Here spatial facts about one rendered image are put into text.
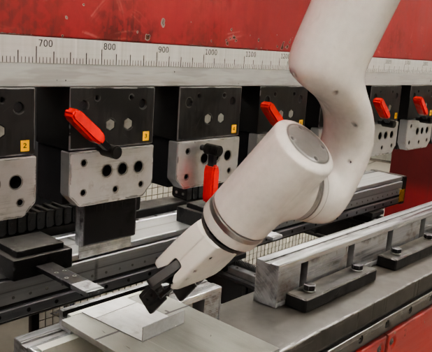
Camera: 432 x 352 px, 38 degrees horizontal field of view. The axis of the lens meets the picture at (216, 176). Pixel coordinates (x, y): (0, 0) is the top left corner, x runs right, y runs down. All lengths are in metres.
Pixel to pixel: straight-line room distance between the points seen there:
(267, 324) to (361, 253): 0.43
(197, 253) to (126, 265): 0.59
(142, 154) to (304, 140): 0.31
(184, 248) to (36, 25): 0.33
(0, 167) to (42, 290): 0.48
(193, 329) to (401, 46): 0.91
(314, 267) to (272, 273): 0.14
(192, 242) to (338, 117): 0.23
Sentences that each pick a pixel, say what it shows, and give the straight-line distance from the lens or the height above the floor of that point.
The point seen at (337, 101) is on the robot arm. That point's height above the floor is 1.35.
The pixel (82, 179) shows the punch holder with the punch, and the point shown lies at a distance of 0.87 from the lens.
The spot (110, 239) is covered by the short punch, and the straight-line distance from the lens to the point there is 0.97.
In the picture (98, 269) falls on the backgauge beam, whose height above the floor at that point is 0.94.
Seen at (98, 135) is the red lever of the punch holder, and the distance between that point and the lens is 0.83.
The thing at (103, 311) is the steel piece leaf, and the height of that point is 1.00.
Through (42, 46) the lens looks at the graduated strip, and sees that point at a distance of 0.82.
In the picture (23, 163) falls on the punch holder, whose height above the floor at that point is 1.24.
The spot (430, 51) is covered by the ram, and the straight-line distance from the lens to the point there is 1.71.
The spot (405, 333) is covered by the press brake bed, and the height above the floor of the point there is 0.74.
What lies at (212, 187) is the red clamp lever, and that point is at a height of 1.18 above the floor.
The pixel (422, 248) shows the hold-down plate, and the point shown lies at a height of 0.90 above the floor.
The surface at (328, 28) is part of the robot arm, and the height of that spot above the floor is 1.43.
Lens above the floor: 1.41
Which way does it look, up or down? 12 degrees down
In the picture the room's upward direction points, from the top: 4 degrees clockwise
